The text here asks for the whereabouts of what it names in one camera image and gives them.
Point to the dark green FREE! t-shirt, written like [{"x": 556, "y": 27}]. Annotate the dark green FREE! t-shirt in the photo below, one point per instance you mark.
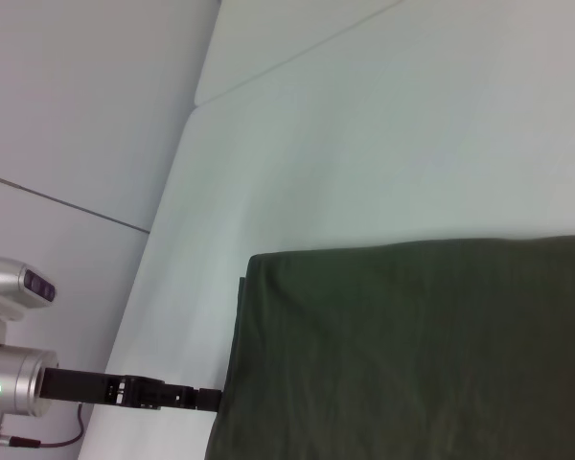
[{"x": 412, "y": 359}]

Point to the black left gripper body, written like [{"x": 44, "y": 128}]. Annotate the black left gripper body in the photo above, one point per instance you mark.
[{"x": 81, "y": 385}]

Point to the silver left wrist depth camera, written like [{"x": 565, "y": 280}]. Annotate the silver left wrist depth camera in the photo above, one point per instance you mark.
[{"x": 14, "y": 282}]

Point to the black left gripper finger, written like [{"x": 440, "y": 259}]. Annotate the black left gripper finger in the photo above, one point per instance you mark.
[{"x": 172, "y": 395}]

